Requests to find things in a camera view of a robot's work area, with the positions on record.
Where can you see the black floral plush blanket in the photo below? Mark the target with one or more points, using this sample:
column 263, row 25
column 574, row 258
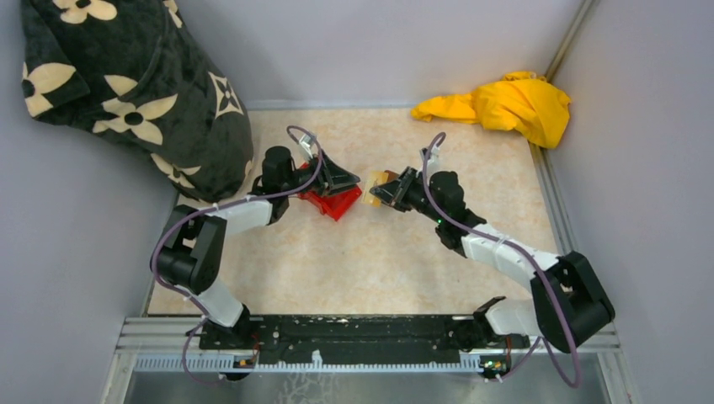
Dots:
column 131, row 73

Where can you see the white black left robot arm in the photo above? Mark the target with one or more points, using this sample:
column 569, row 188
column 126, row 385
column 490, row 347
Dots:
column 187, row 258

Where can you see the white slotted cable duct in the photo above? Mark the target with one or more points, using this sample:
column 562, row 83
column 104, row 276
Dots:
column 227, row 363

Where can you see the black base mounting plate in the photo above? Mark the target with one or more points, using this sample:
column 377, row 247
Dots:
column 358, row 353

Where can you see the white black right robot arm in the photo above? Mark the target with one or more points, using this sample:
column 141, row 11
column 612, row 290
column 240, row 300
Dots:
column 567, row 304

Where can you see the red plastic bin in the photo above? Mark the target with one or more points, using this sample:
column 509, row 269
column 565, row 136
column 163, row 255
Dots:
column 333, row 206

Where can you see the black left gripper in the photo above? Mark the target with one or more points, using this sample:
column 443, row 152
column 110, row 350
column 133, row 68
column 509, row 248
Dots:
column 334, row 176

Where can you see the brown leather card holder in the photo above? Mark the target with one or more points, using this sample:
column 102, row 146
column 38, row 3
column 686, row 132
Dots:
column 389, row 176

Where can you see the yellow crumpled cloth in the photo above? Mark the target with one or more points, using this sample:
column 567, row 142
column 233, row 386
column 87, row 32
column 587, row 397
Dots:
column 521, row 101

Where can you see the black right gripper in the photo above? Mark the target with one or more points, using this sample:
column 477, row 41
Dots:
column 395, row 193

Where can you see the aluminium frame rail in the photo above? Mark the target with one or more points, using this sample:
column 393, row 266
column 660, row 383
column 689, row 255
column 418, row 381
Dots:
column 436, row 332

